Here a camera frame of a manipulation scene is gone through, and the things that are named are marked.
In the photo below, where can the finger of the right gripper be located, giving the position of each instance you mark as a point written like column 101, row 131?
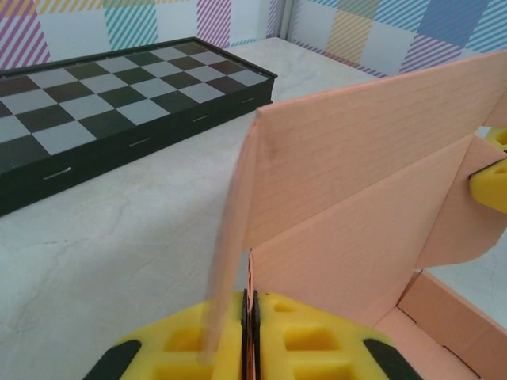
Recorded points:
column 500, row 138
column 493, row 186

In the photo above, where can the pink corrugated paper box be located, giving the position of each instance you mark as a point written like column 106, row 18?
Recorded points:
column 356, row 166

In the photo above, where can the aluminium corner post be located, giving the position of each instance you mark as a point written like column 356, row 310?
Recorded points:
column 285, row 17

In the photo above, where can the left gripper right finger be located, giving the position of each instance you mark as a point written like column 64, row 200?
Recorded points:
column 317, row 348

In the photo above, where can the black grey chessboard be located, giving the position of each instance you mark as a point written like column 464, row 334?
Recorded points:
column 119, row 103

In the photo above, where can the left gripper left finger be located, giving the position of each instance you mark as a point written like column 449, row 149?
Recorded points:
column 178, row 344

